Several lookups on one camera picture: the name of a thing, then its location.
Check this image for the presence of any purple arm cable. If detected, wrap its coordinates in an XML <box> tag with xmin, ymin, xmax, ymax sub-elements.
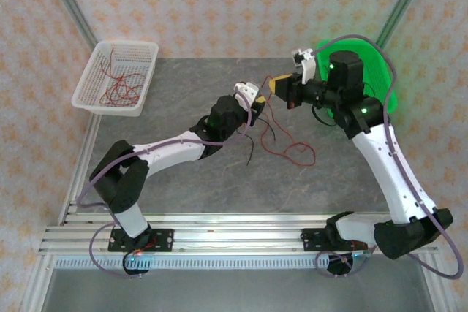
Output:
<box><xmin>75</xmin><ymin>102</ymin><xmax>257</xmax><ymax>281</ymax></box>
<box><xmin>306</xmin><ymin>34</ymin><xmax>462</xmax><ymax>281</ymax></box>

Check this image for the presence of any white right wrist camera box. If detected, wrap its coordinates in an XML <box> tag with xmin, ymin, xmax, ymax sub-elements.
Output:
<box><xmin>290</xmin><ymin>47</ymin><xmax>317</xmax><ymax>83</ymax></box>

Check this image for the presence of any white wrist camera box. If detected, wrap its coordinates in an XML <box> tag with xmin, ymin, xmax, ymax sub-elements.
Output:
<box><xmin>290</xmin><ymin>47</ymin><xmax>317</xmax><ymax>83</ymax></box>
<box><xmin>233</xmin><ymin>80</ymin><xmax>261</xmax><ymax>104</ymax></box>

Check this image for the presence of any green plastic mesh basket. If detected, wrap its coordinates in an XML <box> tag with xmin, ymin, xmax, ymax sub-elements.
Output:
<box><xmin>314</xmin><ymin>37</ymin><xmax>399</xmax><ymax>118</ymax></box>

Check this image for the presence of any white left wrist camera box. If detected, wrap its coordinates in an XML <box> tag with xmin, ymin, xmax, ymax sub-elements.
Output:
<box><xmin>233</xmin><ymin>80</ymin><xmax>261</xmax><ymax>104</ymax></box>

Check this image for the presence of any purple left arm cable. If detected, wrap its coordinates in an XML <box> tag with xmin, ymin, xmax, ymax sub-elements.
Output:
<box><xmin>75</xmin><ymin>102</ymin><xmax>257</xmax><ymax>281</ymax></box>

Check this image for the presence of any white slotted cable duct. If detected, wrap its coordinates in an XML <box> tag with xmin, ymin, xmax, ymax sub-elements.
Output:
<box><xmin>54</xmin><ymin>256</ymin><xmax>330</xmax><ymax>270</ymax></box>

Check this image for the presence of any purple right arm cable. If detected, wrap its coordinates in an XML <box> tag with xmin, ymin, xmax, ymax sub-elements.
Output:
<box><xmin>306</xmin><ymin>34</ymin><xmax>462</xmax><ymax>281</ymax></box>

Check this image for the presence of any aluminium frame post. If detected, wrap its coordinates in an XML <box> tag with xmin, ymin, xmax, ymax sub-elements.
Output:
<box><xmin>39</xmin><ymin>0</ymin><xmax>100</xmax><ymax>48</ymax></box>
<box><xmin>374</xmin><ymin>0</ymin><xmax>434</xmax><ymax>50</ymax></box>

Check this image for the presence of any aluminium mounting rail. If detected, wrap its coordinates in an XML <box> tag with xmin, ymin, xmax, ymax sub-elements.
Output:
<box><xmin>39</xmin><ymin>213</ymin><xmax>439</xmax><ymax>256</ymax></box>

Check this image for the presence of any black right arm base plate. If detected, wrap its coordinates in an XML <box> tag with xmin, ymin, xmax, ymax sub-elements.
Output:
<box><xmin>301</xmin><ymin>227</ymin><xmax>369</xmax><ymax>254</ymax></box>

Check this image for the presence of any white plastic mesh basket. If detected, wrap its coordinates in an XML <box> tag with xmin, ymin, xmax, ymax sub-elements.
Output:
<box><xmin>71</xmin><ymin>39</ymin><xmax>159</xmax><ymax>118</ymax></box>

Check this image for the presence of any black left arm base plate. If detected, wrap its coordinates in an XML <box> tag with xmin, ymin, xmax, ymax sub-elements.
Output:
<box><xmin>107</xmin><ymin>229</ymin><xmax>175</xmax><ymax>254</ymax></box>

